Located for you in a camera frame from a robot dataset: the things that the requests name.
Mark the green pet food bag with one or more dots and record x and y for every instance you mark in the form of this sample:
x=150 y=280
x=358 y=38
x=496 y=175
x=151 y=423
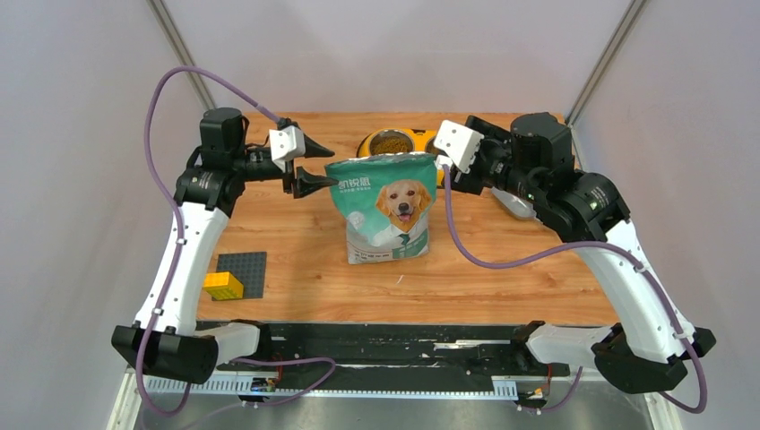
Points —
x=385 y=201

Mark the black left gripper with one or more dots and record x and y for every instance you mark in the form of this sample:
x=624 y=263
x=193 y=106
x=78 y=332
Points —
x=306 y=183

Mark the aluminium frame post right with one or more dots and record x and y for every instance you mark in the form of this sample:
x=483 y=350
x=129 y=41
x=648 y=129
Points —
x=616 y=41

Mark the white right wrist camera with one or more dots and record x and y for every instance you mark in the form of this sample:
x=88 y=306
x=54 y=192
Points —
x=458 y=146

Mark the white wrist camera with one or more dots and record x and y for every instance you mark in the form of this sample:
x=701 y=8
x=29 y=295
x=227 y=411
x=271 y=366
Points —
x=458 y=146
x=286 y=145

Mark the yellow double pet bowl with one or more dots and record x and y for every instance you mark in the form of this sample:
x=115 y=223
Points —
x=390 y=155

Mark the aluminium frame post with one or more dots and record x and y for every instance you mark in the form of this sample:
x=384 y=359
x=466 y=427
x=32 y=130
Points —
x=172 y=33
x=616 y=41

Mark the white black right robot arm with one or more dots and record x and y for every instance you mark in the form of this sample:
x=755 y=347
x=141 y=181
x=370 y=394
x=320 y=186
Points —
x=647 y=350

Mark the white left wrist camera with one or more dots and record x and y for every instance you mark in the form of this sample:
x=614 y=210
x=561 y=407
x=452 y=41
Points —
x=286 y=145

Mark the aluminium frame post left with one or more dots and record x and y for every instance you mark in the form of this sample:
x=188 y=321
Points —
x=172 y=33

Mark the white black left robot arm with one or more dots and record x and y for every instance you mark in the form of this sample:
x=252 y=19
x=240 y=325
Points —
x=163 y=340

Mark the brown kibble pet food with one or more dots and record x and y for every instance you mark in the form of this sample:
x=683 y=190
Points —
x=392 y=144

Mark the grey metal scoop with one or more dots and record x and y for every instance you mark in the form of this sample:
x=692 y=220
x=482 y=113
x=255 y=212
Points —
x=516 y=206

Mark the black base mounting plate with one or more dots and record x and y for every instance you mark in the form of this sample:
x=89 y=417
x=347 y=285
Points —
x=408 y=357

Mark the dark grey building plate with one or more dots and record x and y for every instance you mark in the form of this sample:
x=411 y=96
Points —
x=249 y=268

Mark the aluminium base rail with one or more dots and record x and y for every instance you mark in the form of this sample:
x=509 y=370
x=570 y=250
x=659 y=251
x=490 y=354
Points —
x=247 y=397

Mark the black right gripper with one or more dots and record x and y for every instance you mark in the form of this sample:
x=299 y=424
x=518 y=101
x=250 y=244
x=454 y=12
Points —
x=492 y=137

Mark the yellow building brick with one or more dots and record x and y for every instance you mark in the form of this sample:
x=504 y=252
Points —
x=223 y=286

